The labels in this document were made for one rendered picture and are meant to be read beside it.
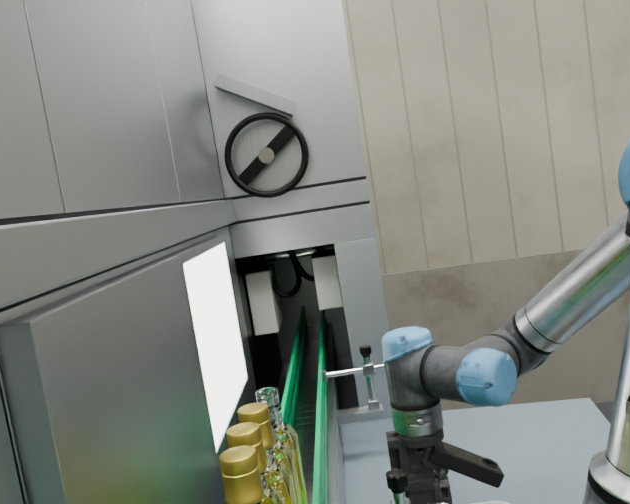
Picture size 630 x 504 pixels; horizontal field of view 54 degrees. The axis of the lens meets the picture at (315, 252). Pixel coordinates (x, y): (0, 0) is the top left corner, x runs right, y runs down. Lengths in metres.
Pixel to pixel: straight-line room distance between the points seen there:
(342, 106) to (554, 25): 1.85
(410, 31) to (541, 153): 0.88
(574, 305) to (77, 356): 0.62
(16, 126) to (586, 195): 2.91
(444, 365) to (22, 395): 0.54
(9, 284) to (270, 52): 1.23
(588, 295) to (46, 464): 0.66
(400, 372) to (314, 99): 0.90
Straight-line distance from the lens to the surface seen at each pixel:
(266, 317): 1.77
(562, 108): 3.26
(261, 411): 0.68
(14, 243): 0.53
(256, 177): 1.61
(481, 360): 0.84
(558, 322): 0.91
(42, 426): 0.53
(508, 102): 3.22
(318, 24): 1.65
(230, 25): 1.67
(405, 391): 0.92
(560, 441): 1.53
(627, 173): 0.66
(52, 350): 0.54
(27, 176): 0.62
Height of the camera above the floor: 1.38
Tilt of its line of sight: 6 degrees down
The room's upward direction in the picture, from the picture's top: 9 degrees counter-clockwise
